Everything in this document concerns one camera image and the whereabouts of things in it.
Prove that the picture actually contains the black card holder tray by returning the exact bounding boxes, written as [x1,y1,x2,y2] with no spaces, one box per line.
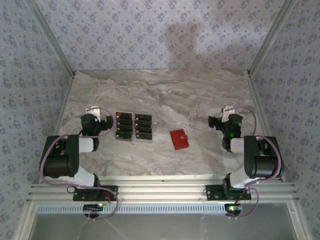
[114,111,155,143]

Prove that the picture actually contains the red card holder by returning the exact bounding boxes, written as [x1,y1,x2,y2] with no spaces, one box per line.
[169,129,190,152]

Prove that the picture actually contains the small circuit board with LED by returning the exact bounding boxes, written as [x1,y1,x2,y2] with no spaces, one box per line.
[83,203,105,213]
[224,203,243,216]

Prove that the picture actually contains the grey metal sheet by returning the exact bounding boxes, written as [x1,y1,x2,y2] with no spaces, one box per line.
[32,202,300,240]

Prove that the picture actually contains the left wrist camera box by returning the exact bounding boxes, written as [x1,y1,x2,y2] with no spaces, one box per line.
[85,106,102,120]

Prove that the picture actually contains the aluminium side rail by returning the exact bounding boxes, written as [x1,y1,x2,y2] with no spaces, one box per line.
[246,71,286,182]
[38,73,76,185]

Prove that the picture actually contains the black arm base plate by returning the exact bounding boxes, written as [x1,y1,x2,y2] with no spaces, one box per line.
[72,185,119,202]
[205,184,252,201]

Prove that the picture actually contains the aluminium mounting rail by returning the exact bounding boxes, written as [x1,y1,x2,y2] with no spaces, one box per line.
[26,174,300,203]

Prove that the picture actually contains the aluminium frame post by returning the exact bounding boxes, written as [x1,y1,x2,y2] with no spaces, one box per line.
[26,0,76,77]
[246,0,300,76]

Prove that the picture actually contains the grey slotted cable duct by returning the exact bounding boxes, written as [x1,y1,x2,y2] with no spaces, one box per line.
[36,202,251,215]

